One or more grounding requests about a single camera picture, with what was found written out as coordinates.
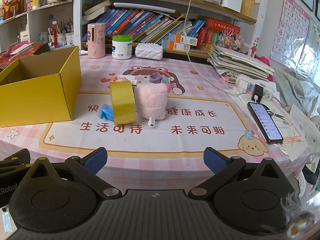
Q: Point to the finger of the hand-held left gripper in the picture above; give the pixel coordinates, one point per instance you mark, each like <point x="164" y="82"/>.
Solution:
<point x="15" y="161"/>

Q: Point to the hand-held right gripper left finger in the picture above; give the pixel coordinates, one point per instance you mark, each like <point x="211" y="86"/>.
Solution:
<point x="96" y="158"/>

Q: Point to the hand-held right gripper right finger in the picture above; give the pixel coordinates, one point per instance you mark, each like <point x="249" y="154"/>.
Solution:
<point x="212" y="158"/>

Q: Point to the blue plastic packet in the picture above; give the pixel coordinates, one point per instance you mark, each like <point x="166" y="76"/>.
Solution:
<point x="106" y="112"/>

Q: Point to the yellow cardboard box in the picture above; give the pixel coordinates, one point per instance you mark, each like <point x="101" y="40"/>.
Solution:
<point x="37" y="100"/>

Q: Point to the gold tape roll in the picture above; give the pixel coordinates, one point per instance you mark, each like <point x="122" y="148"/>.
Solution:
<point x="122" y="97"/>

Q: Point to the pink plush toy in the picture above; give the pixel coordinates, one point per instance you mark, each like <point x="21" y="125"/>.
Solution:
<point x="150" y="102"/>

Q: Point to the purple plastic toy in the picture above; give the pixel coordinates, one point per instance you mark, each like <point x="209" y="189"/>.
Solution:
<point x="155" y="78"/>

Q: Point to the printed pink tablecloth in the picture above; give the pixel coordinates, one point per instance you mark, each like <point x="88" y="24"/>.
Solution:
<point x="155" y="140"/>

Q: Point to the black smartphone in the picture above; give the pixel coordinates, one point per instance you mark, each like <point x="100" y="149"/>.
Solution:
<point x="265" y="122"/>

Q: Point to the black charger plug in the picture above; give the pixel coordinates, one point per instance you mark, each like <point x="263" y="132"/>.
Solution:
<point x="258" y="91"/>

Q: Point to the loose white paper sheets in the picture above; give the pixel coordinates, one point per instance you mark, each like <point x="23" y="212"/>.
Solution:
<point x="297" y="145"/>

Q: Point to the white power strip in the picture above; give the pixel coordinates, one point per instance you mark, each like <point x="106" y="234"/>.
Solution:
<point x="268" y="91"/>

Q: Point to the stack of papers and booklets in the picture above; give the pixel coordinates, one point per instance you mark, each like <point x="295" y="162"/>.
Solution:
<point x="237" y="62"/>

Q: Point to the fluffy sleeve cuff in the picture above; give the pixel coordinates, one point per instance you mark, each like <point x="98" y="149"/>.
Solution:
<point x="297" y="212"/>

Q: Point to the grey cloth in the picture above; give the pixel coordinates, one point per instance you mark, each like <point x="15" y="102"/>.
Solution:
<point x="292" y="85"/>

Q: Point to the magenta cloth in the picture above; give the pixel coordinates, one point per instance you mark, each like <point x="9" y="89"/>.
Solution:
<point x="262" y="61"/>

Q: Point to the pile of red paper packets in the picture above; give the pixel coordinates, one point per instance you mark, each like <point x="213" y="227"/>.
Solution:
<point x="22" y="48"/>

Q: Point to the white jar green lid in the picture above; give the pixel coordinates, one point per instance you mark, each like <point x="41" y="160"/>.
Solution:
<point x="122" y="47"/>

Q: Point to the pink humidifier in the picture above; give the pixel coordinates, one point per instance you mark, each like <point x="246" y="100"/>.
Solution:
<point x="96" y="40"/>

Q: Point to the artificial flower bouquet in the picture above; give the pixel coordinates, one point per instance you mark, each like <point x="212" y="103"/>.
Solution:
<point x="230" y="41"/>

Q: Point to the paper reindeer ornament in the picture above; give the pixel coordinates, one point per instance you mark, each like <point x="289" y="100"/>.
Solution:
<point x="254" y="47"/>

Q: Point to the orange white carton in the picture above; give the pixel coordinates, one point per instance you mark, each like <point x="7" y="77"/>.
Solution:
<point x="172" y="46"/>
<point x="182" y="39"/>

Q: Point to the white quilted pouch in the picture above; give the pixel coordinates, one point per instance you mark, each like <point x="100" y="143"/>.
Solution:
<point x="149" y="51"/>

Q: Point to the white pen cup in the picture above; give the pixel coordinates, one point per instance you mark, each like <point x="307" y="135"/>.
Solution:
<point x="70" y="39"/>
<point x="53" y="40"/>

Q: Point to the small white red box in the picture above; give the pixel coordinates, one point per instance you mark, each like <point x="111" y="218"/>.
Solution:
<point x="26" y="36"/>

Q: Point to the red boxed book set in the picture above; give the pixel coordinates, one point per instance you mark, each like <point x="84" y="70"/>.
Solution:
<point x="220" y="26"/>

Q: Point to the row of leaning colourful books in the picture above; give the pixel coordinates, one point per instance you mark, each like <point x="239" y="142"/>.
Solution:
<point x="140" y="25"/>

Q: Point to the stack of grey flat books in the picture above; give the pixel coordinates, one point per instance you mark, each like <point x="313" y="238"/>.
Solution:
<point x="96" y="11"/>

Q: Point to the white cubby shelf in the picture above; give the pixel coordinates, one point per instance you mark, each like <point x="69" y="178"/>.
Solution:
<point x="37" y="15"/>

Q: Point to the pink alphabet poster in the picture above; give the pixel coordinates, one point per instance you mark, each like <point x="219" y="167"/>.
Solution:
<point x="290" y="30"/>

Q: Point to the fortune god figure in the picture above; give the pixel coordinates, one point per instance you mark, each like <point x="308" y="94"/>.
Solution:
<point x="12" y="5"/>

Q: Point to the white pencil holder box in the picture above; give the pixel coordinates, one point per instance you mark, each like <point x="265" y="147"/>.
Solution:
<point x="232" y="2"/>

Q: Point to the pale chart poster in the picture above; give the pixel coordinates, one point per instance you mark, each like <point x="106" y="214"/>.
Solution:
<point x="314" y="35"/>

